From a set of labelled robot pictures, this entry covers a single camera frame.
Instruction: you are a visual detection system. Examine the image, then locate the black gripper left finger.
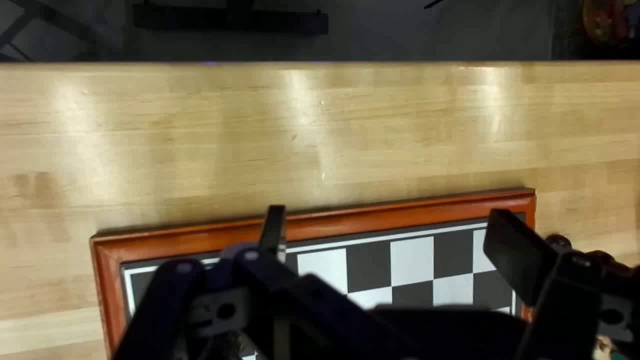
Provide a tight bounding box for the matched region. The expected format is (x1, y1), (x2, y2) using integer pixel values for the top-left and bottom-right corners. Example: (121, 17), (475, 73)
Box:
(257, 204), (287, 259)

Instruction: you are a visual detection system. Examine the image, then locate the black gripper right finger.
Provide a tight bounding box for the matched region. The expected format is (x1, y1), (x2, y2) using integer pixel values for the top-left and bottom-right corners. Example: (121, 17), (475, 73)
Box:
(481, 205), (563, 309)

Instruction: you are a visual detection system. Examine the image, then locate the chessboard with red wooden frame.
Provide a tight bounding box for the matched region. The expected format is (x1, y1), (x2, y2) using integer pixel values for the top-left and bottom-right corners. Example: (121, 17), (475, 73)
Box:
(89, 187), (537, 360)

